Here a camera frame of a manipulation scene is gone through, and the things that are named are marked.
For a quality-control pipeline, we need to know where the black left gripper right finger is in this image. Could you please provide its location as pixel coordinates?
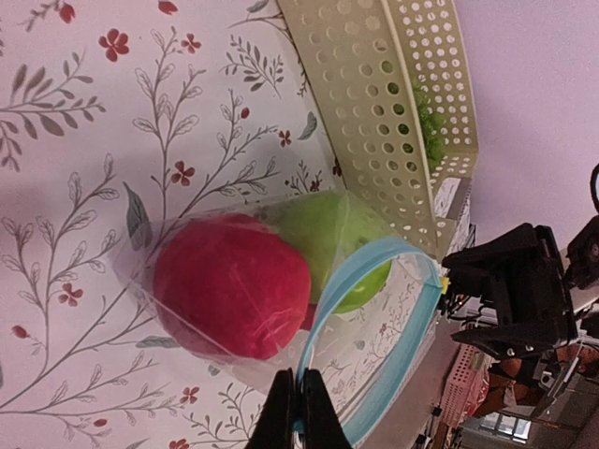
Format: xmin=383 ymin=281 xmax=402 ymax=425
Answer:
xmin=301 ymin=369 xmax=351 ymax=449

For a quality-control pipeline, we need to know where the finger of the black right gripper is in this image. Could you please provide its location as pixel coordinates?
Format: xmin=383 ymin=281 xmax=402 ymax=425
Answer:
xmin=442 ymin=223 xmax=537 ymax=290
xmin=452 ymin=325 xmax=557 ymax=360

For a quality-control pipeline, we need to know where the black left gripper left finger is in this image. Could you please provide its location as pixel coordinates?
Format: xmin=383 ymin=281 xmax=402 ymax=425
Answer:
xmin=250 ymin=369 xmax=295 ymax=449

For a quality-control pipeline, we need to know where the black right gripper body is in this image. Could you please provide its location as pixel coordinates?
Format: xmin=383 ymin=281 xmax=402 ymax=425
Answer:
xmin=486 ymin=225 xmax=578 ymax=350

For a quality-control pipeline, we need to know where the green apple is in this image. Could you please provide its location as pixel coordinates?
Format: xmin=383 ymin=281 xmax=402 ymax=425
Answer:
xmin=274 ymin=191 xmax=394 ymax=304

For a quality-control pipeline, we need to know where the clear blue zip top bag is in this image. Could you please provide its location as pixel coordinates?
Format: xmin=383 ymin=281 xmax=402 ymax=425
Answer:
xmin=114 ymin=191 xmax=443 ymax=448

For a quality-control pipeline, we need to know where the red apple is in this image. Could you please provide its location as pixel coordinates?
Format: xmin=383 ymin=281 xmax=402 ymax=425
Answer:
xmin=153 ymin=213 xmax=312 ymax=360

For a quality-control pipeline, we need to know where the light green perforated plastic basket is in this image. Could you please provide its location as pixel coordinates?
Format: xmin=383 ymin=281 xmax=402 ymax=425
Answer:
xmin=279 ymin=1 xmax=478 ymax=258

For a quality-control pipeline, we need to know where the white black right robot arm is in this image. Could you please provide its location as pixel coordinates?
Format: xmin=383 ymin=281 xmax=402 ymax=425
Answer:
xmin=442 ymin=218 xmax=598 ymax=360

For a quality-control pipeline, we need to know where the pink perforated background crate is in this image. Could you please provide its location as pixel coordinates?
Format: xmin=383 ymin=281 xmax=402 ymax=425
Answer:
xmin=440 ymin=343 xmax=492 ymax=428

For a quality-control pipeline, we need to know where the green grape bunch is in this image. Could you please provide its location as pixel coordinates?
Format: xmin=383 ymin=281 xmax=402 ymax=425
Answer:
xmin=412 ymin=80 xmax=446 ymax=170

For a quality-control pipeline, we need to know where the floral patterned table mat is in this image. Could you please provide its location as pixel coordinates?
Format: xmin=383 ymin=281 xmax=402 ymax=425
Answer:
xmin=0 ymin=0 xmax=474 ymax=449

